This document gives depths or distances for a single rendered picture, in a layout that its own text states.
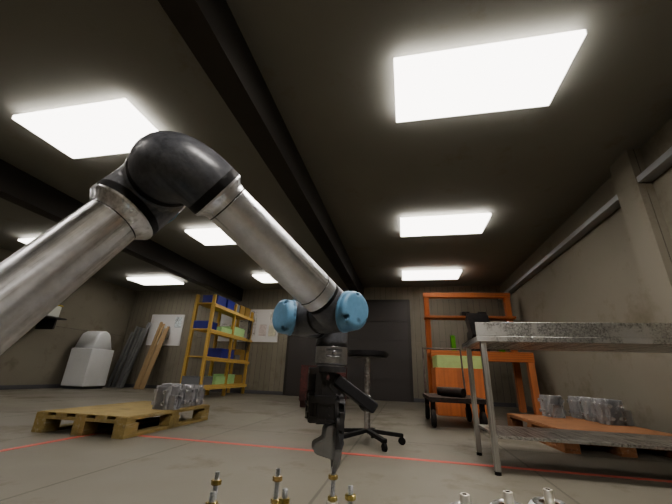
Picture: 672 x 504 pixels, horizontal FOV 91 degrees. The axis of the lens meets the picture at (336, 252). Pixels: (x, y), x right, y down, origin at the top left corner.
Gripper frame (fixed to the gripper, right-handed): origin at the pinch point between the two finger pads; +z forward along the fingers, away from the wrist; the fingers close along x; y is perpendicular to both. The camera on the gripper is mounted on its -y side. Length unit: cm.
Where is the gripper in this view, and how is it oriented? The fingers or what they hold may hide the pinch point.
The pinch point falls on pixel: (336, 465)
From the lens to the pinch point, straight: 83.8
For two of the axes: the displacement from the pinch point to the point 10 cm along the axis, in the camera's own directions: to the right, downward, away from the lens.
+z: -0.4, 9.4, -3.5
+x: 1.7, -3.4, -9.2
